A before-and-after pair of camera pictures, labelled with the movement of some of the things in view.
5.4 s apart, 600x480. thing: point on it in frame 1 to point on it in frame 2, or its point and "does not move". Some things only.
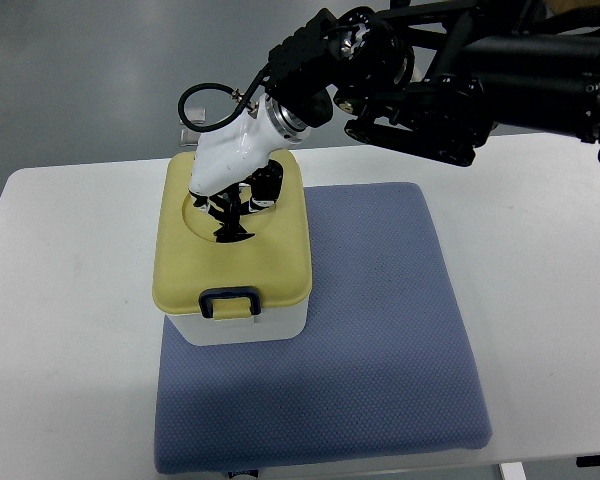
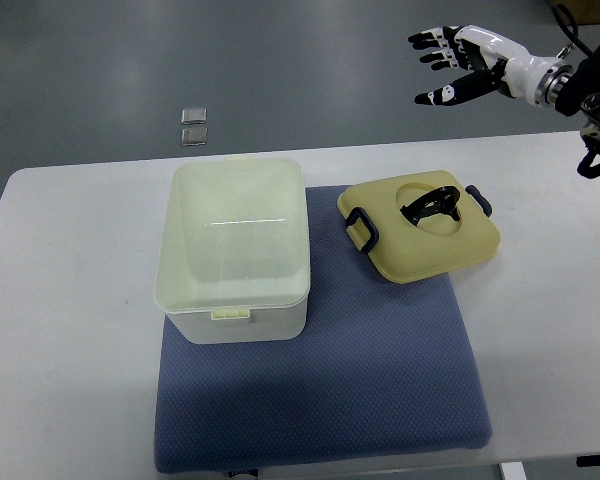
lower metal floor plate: x=189 y=139 does not move
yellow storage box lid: x=233 y=279 to x=419 y=225
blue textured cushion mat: x=381 y=369 does not move
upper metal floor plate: x=197 y=115 does not move
